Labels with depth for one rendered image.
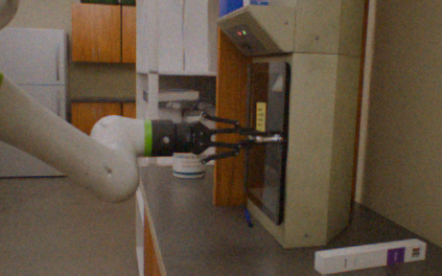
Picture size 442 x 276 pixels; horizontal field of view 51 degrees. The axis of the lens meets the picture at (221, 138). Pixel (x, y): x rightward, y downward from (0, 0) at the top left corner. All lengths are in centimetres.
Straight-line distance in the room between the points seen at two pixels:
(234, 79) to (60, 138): 67
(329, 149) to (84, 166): 57
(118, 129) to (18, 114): 27
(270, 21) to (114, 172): 47
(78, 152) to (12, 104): 15
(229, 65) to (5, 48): 477
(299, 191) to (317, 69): 29
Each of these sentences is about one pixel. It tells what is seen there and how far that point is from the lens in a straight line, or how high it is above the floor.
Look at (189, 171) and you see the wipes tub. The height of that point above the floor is 97.
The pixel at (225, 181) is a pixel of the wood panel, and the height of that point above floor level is 102.
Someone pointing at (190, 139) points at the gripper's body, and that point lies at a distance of 110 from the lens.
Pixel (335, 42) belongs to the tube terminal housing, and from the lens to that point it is 112.
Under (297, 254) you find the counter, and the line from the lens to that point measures 113.
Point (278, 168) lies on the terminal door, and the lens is 112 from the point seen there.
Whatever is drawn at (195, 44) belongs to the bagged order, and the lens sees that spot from 233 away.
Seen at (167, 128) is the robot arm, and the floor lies 123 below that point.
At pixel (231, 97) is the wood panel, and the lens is 142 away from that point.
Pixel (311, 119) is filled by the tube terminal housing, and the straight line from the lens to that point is 110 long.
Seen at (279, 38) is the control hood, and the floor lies 144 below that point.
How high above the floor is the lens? 136
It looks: 8 degrees down
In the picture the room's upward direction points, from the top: 2 degrees clockwise
